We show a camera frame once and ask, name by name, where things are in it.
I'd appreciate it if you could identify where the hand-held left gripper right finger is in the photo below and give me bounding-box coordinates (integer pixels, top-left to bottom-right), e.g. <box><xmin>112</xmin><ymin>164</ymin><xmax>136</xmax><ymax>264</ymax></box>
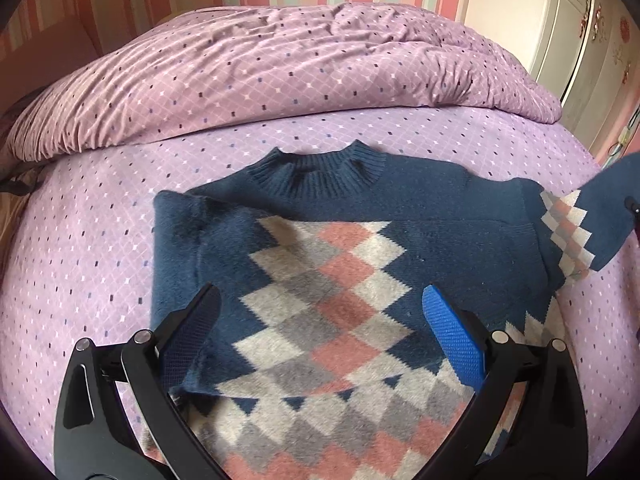
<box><xmin>422</xmin><ymin>285</ymin><xmax>588</xmax><ymax>480</ymax></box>

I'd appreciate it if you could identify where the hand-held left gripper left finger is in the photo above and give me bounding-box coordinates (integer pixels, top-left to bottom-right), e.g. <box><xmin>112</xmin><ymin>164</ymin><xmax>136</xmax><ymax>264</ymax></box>
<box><xmin>52</xmin><ymin>284</ymin><xmax>236</xmax><ymax>480</ymax></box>

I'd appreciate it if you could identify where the navy argyle knit sweater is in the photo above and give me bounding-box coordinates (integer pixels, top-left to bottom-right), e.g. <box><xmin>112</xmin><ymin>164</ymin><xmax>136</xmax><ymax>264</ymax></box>
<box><xmin>141</xmin><ymin>140</ymin><xmax>640</xmax><ymax>480</ymax></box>

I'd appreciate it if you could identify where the purple dotted bed sheet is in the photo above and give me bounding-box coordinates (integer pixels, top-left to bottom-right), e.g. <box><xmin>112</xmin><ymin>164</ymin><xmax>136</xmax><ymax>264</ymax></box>
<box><xmin>0</xmin><ymin>102</ymin><xmax>640</xmax><ymax>480</ymax></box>

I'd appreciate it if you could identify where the white wardrobe with red decals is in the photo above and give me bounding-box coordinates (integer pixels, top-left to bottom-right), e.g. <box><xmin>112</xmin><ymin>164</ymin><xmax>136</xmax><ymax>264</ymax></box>
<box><xmin>462</xmin><ymin>0</ymin><xmax>640</xmax><ymax>153</ymax></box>

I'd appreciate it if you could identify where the purple dotted quilt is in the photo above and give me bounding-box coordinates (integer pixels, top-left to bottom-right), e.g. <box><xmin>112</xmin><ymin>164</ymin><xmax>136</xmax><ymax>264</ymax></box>
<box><xmin>7</xmin><ymin>4</ymin><xmax>565</xmax><ymax>163</ymax></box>

